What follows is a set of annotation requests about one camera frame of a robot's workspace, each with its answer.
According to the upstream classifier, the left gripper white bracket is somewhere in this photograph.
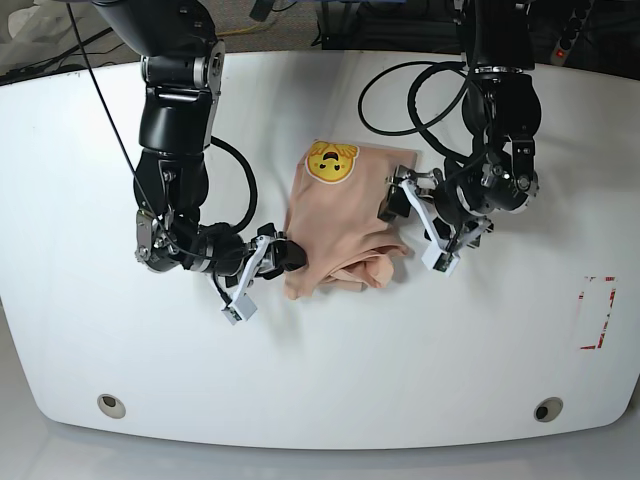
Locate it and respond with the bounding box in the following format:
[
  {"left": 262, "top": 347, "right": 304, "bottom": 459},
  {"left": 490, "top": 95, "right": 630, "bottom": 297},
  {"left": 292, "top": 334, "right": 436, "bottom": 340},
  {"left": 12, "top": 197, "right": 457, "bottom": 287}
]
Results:
[{"left": 377, "top": 162, "right": 542, "bottom": 277}]

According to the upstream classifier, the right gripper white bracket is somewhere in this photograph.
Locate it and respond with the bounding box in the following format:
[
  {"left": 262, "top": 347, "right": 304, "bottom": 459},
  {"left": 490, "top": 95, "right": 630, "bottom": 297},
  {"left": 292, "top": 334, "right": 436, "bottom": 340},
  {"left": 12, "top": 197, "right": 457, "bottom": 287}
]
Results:
[{"left": 133, "top": 209, "right": 310, "bottom": 327}]

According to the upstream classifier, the peach pink T-shirt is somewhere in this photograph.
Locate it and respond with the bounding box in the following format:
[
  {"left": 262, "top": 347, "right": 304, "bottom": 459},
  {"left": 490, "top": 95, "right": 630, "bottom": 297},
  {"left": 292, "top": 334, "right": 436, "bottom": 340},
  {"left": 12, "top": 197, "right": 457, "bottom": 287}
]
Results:
[{"left": 284, "top": 140, "right": 418, "bottom": 300}]

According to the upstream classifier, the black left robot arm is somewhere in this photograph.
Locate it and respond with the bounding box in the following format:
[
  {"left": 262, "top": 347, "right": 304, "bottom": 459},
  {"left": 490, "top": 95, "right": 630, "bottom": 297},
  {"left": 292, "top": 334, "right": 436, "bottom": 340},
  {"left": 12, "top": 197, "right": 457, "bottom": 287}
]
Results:
[{"left": 380, "top": 1, "right": 542, "bottom": 275}]

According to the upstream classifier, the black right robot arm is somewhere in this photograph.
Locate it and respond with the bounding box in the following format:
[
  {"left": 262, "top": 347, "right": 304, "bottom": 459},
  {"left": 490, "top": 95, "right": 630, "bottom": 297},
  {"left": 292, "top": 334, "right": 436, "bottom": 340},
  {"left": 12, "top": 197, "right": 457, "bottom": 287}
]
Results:
[{"left": 93, "top": 1, "right": 306, "bottom": 324}]

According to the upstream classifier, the red tape rectangle marking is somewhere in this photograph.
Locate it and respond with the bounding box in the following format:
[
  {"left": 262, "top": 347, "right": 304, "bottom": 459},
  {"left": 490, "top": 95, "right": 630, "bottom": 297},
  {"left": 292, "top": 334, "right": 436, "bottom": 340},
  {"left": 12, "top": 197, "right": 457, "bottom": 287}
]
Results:
[{"left": 575, "top": 276, "right": 617, "bottom": 351}]

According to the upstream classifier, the right table grommet hole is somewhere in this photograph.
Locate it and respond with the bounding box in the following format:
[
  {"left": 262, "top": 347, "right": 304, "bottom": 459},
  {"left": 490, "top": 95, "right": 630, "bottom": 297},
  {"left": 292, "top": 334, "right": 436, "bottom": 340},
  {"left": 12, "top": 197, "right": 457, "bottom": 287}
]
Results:
[{"left": 533, "top": 397, "right": 564, "bottom": 423}]

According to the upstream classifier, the table grommet hole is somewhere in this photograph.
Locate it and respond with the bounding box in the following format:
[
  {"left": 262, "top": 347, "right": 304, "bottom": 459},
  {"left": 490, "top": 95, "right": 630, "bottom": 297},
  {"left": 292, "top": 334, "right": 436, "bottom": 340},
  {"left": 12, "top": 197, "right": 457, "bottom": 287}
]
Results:
[
  {"left": 533, "top": 397, "right": 564, "bottom": 423},
  {"left": 97, "top": 394, "right": 126, "bottom": 420}
]

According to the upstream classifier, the left table grommet hole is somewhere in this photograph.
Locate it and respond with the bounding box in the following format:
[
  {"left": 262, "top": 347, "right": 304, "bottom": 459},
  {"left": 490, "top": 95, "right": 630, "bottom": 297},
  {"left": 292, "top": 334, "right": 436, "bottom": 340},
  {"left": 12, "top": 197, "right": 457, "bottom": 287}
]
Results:
[{"left": 97, "top": 394, "right": 126, "bottom": 420}]

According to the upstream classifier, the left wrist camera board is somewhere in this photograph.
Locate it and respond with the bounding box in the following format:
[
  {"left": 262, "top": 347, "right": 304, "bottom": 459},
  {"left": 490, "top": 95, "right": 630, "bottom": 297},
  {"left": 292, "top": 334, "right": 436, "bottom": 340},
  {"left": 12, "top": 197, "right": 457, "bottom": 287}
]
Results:
[{"left": 432, "top": 254, "right": 460, "bottom": 277}]

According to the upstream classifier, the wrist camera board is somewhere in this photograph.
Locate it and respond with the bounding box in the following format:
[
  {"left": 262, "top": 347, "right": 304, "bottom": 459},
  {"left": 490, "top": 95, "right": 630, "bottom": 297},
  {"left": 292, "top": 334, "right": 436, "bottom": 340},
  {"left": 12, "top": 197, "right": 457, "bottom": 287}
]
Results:
[
  {"left": 221, "top": 307, "right": 242, "bottom": 325},
  {"left": 432, "top": 254, "right": 460, "bottom": 277}
]

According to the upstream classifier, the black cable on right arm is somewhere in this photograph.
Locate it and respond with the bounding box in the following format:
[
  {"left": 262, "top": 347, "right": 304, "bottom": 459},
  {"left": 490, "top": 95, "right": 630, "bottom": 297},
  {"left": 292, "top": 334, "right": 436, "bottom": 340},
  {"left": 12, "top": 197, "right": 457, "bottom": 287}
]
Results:
[{"left": 64, "top": 0, "right": 260, "bottom": 261}]

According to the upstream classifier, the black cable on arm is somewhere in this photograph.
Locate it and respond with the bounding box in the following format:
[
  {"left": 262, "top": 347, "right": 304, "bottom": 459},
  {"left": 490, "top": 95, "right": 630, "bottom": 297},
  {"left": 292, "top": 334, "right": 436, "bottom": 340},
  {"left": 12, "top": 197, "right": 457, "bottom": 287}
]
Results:
[
  {"left": 64, "top": 0, "right": 260, "bottom": 261},
  {"left": 358, "top": 0, "right": 486, "bottom": 166}
]

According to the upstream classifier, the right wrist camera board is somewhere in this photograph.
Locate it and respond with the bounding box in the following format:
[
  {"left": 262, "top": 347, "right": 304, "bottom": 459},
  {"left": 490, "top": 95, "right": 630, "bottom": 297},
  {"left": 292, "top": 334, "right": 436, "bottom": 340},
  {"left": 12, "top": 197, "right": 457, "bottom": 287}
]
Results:
[{"left": 221, "top": 307, "right": 242, "bottom": 325}]

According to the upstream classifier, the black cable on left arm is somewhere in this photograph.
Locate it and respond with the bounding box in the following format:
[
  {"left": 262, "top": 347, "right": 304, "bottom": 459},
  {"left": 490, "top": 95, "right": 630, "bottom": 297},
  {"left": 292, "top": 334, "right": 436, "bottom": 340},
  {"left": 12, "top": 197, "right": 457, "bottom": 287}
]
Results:
[{"left": 358, "top": 0, "right": 486, "bottom": 166}]

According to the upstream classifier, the black power strip red switch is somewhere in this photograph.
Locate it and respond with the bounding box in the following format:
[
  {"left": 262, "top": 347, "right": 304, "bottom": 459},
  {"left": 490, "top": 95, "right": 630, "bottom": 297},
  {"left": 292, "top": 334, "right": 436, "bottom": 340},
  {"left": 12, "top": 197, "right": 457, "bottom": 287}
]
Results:
[{"left": 550, "top": 0, "right": 595, "bottom": 67}]

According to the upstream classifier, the yellow cable on floor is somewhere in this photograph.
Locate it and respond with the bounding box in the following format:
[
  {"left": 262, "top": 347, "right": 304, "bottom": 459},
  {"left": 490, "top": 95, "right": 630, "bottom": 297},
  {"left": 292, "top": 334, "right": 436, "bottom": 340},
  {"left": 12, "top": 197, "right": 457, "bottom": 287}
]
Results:
[{"left": 217, "top": 19, "right": 264, "bottom": 39}]

